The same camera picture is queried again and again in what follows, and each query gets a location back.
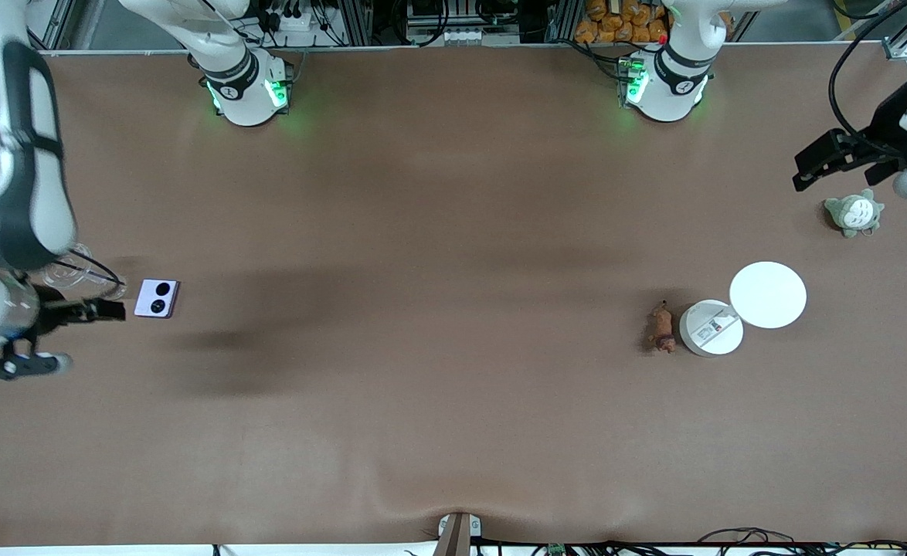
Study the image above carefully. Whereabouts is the lavender flip phone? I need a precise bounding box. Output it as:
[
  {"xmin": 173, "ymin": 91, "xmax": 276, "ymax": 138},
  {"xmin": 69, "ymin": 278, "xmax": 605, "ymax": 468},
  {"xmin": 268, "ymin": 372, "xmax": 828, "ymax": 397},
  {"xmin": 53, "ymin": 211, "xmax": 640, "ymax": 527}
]
[{"xmin": 134, "ymin": 279, "xmax": 181, "ymax": 319}]

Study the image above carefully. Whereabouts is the brown lion statue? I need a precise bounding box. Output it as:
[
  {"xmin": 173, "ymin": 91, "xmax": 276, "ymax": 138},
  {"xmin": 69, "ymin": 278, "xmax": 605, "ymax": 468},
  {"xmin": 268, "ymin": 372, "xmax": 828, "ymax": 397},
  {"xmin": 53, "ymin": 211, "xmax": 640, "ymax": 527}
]
[{"xmin": 647, "ymin": 300, "xmax": 678, "ymax": 354}]

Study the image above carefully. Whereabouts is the black drinking straw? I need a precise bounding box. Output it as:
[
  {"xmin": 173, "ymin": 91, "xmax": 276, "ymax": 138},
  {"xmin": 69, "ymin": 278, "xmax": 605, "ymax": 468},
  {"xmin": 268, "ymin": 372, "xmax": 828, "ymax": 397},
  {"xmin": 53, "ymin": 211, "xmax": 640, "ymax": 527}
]
[{"xmin": 52, "ymin": 249, "xmax": 124, "ymax": 286}]

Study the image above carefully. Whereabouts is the clear plastic cup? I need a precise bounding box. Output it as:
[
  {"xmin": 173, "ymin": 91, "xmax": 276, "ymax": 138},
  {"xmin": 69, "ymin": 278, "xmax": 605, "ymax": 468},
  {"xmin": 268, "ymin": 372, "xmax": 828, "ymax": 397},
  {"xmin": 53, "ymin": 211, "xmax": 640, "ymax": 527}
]
[{"xmin": 36, "ymin": 243, "xmax": 128, "ymax": 302}]

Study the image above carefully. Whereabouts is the grey totoro plush toy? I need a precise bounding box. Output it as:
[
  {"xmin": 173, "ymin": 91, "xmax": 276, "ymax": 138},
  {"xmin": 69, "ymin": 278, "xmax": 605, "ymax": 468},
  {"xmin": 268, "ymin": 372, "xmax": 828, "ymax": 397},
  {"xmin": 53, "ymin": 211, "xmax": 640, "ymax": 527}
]
[{"xmin": 823, "ymin": 188, "xmax": 885, "ymax": 239}]

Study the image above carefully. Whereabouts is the white round lid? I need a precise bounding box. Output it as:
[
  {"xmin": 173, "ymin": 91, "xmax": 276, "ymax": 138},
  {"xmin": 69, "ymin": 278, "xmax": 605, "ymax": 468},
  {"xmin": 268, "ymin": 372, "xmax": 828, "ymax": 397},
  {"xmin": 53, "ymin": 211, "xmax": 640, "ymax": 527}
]
[{"xmin": 729, "ymin": 262, "xmax": 808, "ymax": 330}]

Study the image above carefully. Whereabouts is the white round container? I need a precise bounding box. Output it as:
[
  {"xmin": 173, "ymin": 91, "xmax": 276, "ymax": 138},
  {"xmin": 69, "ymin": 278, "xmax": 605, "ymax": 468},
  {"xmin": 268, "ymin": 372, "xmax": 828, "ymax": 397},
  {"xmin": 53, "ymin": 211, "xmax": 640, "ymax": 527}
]
[{"xmin": 679, "ymin": 300, "xmax": 745, "ymax": 358}]

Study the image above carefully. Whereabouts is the orange plush toy pile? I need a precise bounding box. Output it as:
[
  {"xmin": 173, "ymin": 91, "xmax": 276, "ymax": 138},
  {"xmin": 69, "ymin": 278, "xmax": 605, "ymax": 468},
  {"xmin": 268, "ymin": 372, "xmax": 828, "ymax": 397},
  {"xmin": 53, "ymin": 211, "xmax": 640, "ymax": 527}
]
[{"xmin": 574, "ymin": 0, "xmax": 671, "ymax": 45}]

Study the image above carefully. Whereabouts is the white power strip with plugs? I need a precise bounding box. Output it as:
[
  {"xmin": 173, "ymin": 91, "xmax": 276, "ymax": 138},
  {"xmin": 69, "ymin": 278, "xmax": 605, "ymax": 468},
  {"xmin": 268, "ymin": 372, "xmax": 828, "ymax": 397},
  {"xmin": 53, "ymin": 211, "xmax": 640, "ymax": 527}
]
[{"xmin": 267, "ymin": 6, "xmax": 332, "ymax": 33}]

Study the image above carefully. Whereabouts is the long white power strip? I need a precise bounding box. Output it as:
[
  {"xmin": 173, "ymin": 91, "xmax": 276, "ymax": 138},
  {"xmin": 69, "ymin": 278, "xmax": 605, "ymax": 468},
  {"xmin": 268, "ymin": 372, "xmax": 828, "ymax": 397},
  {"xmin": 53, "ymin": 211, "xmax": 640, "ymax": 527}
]
[{"xmin": 409, "ymin": 27, "xmax": 521, "ymax": 46}]

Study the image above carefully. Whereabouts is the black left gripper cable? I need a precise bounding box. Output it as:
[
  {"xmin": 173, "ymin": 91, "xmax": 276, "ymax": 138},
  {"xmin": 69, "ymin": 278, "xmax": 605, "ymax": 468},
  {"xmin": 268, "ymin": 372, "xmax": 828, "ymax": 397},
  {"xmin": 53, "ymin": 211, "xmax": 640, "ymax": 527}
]
[{"xmin": 827, "ymin": 0, "xmax": 907, "ymax": 144}]

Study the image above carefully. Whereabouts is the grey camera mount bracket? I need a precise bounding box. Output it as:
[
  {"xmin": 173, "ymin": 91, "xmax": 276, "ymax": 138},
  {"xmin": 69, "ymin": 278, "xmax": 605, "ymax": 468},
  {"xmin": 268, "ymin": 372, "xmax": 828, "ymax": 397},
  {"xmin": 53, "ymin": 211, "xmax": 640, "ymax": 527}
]
[{"xmin": 432, "ymin": 511, "xmax": 483, "ymax": 556}]

